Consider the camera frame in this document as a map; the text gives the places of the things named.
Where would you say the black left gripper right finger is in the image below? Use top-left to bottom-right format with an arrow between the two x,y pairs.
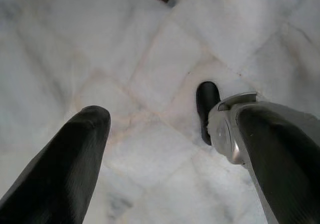
235,105 -> 320,224

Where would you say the black robot foot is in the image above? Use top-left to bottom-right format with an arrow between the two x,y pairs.
195,81 -> 221,146

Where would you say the silver robot leg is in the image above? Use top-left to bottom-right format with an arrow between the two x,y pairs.
208,91 -> 320,165

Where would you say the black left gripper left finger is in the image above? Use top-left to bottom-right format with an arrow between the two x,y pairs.
0,105 -> 112,224

